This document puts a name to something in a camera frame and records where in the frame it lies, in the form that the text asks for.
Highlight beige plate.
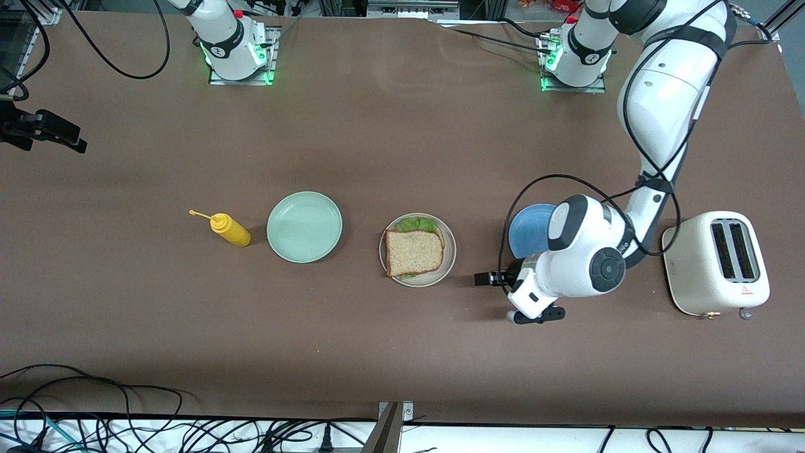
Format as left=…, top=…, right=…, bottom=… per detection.
left=379, top=213, right=457, bottom=288

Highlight brown bread slice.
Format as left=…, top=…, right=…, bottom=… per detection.
left=384, top=229, right=445, bottom=278

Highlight green lettuce leaf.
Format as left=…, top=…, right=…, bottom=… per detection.
left=395, top=216, right=438, bottom=281

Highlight yellow mustard squeeze bottle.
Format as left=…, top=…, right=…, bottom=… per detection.
left=189, top=210, right=252, bottom=248

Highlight blue plate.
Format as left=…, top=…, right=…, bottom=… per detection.
left=508, top=203, right=558, bottom=260

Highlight mint green plate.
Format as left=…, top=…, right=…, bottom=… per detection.
left=267, top=191, right=343, bottom=264

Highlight white ledge board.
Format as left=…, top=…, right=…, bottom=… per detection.
left=0, top=412, right=805, bottom=453

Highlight white toaster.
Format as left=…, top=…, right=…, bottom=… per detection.
left=662, top=211, right=771, bottom=322

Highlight silver metal device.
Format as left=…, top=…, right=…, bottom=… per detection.
left=367, top=0, right=461, bottom=21

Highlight red snack packets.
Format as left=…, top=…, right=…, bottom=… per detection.
left=519, top=0, right=582, bottom=14

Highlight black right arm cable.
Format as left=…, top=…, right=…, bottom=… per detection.
left=0, top=0, right=171, bottom=103

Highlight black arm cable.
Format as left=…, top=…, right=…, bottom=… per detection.
left=497, top=0, right=773, bottom=296
left=0, top=0, right=171, bottom=103

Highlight aluminium frame profile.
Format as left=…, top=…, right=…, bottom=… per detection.
left=24, top=0, right=64, bottom=26
left=758, top=0, right=805, bottom=43

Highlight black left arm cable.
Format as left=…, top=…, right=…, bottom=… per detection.
left=497, top=0, right=773, bottom=296

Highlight aluminium bracket profile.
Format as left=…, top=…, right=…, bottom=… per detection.
left=362, top=401, right=416, bottom=453

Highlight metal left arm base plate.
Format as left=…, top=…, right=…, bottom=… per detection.
left=540, top=35, right=608, bottom=94

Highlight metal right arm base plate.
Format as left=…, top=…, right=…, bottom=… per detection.
left=208, top=25, right=279, bottom=86

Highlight black looping floor cable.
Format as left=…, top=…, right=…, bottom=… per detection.
left=0, top=363, right=184, bottom=435

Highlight black base cable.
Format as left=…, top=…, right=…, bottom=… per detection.
left=500, top=18, right=545, bottom=40
left=440, top=24, right=554, bottom=56

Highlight teal cable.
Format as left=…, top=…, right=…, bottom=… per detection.
left=0, top=409, right=86, bottom=451

